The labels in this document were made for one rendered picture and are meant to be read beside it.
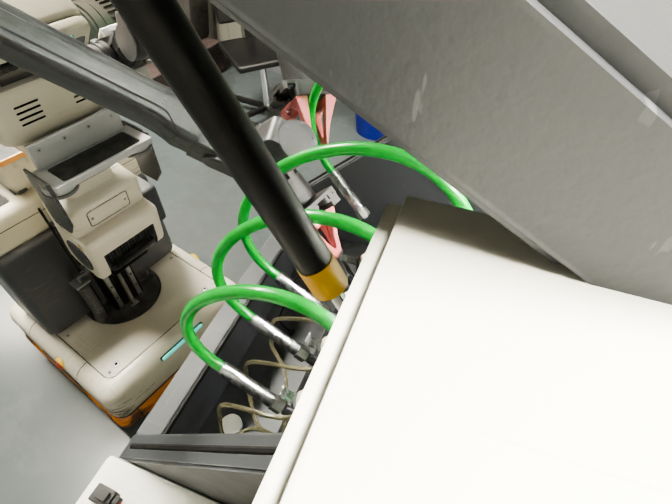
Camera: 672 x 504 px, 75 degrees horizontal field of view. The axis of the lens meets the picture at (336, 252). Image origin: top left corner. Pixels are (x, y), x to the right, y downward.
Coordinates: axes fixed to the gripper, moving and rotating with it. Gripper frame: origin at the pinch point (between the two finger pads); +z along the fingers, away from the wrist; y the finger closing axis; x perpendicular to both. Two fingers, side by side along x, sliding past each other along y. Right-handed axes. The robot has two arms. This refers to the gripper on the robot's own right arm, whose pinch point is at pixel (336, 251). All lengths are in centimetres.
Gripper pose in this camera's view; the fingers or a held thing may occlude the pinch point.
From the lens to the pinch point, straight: 70.1
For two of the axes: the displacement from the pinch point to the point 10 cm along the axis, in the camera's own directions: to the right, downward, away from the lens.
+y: 5.9, -1.9, -7.9
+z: 5.8, 7.8, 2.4
